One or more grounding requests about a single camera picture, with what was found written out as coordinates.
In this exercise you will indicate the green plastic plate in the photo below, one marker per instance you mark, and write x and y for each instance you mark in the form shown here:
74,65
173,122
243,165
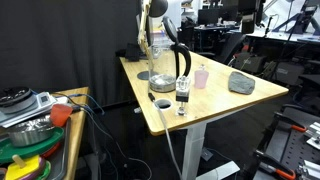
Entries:
7,149

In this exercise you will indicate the wooden desk lamp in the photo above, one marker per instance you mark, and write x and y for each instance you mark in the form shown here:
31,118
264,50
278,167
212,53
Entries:
150,9

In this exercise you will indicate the steel bowl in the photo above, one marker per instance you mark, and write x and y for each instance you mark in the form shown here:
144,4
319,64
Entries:
30,132

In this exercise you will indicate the pink plastic cup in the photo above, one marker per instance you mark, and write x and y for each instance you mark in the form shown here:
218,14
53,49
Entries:
201,76

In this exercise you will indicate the orange plastic cup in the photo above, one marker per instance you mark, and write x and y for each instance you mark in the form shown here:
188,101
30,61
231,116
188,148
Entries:
59,114

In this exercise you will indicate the grey towel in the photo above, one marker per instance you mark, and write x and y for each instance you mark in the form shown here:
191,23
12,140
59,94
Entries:
240,83

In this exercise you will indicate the yellow toy block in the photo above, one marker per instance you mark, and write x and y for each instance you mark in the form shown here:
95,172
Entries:
22,168

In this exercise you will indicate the orange handled clamp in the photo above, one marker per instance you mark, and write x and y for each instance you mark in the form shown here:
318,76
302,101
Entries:
294,125

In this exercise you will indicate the glass pepper grinder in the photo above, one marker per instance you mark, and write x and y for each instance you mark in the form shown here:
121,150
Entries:
182,94

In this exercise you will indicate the glass electric kettle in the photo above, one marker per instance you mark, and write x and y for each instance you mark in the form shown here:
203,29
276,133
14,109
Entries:
173,60

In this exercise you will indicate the white kitchen scale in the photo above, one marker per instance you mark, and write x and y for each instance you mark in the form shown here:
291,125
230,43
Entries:
21,111

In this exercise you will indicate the black perforated side table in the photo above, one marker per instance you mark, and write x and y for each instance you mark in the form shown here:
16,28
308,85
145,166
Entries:
287,154

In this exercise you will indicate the grey metal tray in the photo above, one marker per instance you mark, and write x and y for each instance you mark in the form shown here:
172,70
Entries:
59,159

